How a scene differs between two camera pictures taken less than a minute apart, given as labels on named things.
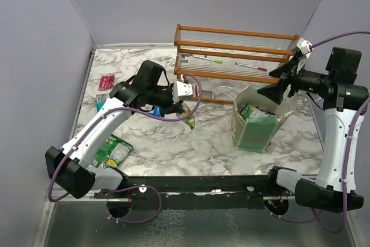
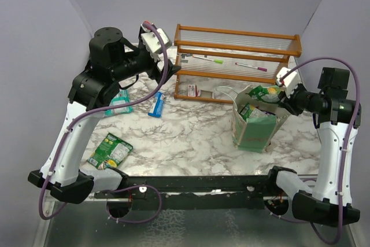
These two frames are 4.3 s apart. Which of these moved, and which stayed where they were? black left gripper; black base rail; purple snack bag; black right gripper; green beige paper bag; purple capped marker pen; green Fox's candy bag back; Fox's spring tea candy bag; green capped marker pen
Moved: black right gripper; black left gripper; Fox's spring tea candy bag
Stayed: purple capped marker pen; green beige paper bag; purple snack bag; green Fox's candy bag back; black base rail; green capped marker pen
